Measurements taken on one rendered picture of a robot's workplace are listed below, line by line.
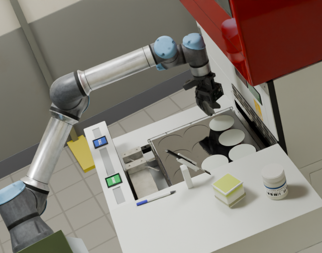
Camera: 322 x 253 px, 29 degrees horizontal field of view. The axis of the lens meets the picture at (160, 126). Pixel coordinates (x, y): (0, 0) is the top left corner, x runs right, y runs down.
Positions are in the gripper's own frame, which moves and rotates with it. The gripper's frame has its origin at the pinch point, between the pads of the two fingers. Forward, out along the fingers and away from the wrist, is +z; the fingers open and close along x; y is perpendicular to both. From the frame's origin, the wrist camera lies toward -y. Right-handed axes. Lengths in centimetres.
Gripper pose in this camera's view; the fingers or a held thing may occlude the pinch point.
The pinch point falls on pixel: (209, 112)
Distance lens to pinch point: 250.1
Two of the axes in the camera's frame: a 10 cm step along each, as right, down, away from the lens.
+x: 6.8, -5.7, 4.7
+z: 2.6, 7.8, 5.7
